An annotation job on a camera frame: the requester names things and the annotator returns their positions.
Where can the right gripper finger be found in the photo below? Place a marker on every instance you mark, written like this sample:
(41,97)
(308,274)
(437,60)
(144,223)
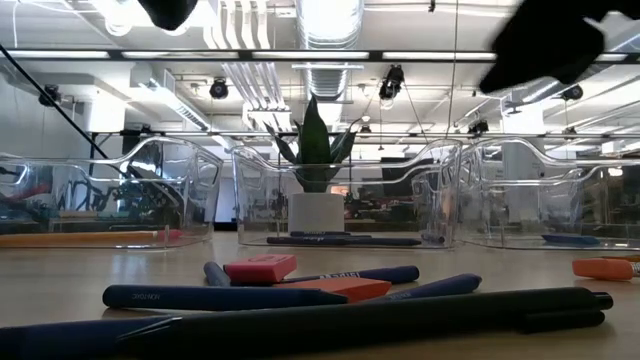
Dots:
(510,70)

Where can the blue eraser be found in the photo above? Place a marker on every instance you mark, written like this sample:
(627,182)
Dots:
(570,239)

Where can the orange eraser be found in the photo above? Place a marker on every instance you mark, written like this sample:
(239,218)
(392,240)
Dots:
(350,289)

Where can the pink eraser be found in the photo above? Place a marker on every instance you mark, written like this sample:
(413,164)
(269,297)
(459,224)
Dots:
(260,269)

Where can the black pen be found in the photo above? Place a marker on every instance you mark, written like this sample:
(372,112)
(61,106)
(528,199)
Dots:
(350,320)

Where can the black ceiling spotlight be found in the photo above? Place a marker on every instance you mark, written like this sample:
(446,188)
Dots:
(50,95)
(478,127)
(572,93)
(218,89)
(392,82)

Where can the white ceiling pipes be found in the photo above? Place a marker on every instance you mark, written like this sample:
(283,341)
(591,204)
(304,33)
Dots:
(250,75)

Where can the black beam with light strips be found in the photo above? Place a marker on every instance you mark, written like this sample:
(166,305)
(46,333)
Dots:
(375,55)

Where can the clear plastic bin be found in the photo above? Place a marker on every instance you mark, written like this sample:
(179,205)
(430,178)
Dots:
(75,200)
(560,200)
(380,210)
(590,200)

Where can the green plant in white pot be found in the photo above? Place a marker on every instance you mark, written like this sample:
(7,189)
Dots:
(314,130)

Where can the white ceiling air duct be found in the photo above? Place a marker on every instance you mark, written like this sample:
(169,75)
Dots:
(170,102)

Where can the black horizontal rail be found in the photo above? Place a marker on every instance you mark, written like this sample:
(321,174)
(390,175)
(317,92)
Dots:
(400,135)

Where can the black aluminium table frame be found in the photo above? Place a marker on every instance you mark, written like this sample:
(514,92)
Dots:
(50,97)

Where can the silver ventilation duct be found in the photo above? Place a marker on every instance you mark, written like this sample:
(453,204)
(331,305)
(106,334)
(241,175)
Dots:
(327,75)

